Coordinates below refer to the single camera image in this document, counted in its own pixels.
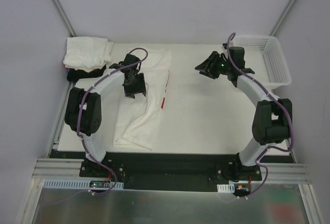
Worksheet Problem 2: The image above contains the folded white t shirt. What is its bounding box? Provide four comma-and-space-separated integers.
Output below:
63, 37, 114, 73

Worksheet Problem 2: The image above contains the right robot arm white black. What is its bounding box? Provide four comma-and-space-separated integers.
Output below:
194, 46, 292, 180

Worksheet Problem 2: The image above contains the aluminium frame post right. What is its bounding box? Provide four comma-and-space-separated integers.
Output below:
269, 0, 298, 37

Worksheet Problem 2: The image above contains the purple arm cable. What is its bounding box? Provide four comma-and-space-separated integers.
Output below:
226, 32, 296, 195
77, 47, 149, 183

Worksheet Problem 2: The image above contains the aluminium frame post left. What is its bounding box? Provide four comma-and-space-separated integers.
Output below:
50, 0, 76, 38

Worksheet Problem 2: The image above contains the white slotted cable duct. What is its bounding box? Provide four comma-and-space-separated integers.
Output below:
217, 183, 251, 194
43, 179, 124, 191

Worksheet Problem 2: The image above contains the white plastic basket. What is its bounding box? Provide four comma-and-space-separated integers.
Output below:
233, 35, 292, 90

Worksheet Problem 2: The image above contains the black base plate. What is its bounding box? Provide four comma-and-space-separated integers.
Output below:
79, 152, 262, 192

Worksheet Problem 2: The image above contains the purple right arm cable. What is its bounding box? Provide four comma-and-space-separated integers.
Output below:
226, 32, 296, 195

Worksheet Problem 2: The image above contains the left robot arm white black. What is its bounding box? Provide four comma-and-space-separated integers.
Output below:
64, 52, 148, 177

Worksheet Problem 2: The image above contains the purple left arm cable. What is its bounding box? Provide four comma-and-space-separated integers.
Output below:
77, 47, 149, 183

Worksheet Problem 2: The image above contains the aluminium frame post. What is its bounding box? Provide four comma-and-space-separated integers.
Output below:
269, 0, 298, 37
50, 0, 76, 38

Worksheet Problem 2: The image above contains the white slotted cable duct left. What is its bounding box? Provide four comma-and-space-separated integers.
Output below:
43, 179, 124, 191

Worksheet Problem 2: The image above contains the white t shirt red print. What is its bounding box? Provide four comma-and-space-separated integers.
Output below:
112, 49, 172, 151

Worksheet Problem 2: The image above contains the aluminium front rail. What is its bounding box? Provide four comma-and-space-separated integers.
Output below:
32, 159, 311, 184

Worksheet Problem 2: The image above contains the folded black t shirt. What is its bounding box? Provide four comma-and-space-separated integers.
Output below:
67, 66, 106, 83

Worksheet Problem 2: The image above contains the white slotted cable duct right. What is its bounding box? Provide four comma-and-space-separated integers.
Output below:
217, 183, 251, 194

